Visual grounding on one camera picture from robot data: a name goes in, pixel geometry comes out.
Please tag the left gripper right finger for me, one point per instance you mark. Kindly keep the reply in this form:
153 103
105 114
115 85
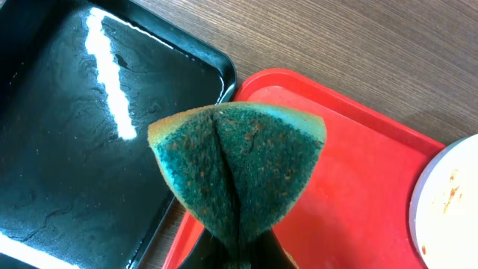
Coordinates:
265 252

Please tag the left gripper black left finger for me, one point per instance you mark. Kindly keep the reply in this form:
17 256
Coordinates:
207 253

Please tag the green yellow sponge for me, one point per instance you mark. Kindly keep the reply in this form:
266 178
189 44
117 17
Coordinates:
238 167

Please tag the white plate top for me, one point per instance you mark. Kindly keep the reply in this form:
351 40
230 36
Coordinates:
443 208

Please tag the red plastic tray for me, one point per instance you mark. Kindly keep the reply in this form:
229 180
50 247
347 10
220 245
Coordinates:
354 211

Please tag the black rectangular water tray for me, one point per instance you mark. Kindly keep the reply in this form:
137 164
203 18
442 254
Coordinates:
81 81

